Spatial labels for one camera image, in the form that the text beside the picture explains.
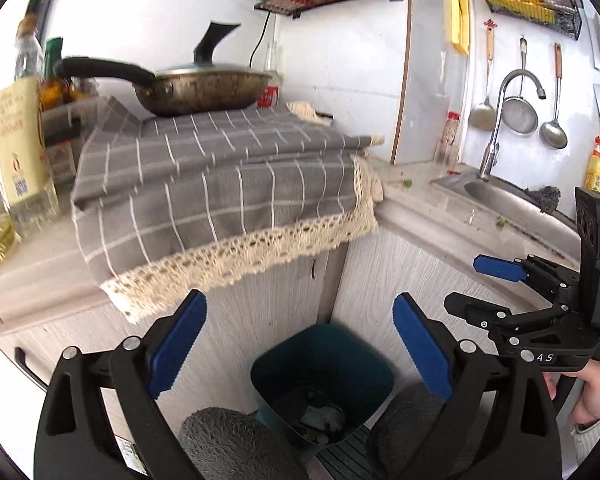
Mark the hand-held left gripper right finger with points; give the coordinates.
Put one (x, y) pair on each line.
(422, 345)

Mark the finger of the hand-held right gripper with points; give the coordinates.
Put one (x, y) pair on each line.
(500, 267)
(475, 309)

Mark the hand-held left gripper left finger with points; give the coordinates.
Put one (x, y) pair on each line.
(177, 345)

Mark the teal plastic waste bin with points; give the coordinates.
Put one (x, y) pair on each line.
(325, 355)

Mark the steel sink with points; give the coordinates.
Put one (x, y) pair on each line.
(510, 200)

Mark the dark grey scouring pad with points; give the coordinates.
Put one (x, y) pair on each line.
(545, 199)

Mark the wood-grain sink cabinet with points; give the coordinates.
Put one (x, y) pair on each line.
(405, 260)

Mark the grey fuzzy slippers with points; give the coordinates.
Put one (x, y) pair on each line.
(235, 445)

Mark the crumpled paper wrapper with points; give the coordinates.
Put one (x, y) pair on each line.
(322, 416)

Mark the clear adhesive hook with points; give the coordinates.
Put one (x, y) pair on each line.
(312, 269)

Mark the dark ribbed floor mat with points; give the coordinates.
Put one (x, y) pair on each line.
(345, 455)

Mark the clear jar red lid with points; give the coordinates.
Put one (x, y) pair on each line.
(450, 137)

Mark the steel mesh strainer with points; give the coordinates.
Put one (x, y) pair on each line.
(520, 115)

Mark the chrome faucet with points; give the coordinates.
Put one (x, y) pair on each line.
(500, 110)

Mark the grey checked cloth lace trim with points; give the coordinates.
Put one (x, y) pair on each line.
(205, 185)

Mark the large oil bottle yellow label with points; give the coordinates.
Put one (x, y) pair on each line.
(22, 150)

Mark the worn frying pan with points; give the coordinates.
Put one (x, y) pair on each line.
(200, 92)

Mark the yellow and green packets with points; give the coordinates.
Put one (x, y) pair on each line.
(522, 2)

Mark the clear bottle red label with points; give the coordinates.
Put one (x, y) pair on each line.
(270, 85)

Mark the dark sauce bottle green cap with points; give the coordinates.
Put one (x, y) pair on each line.
(57, 85)

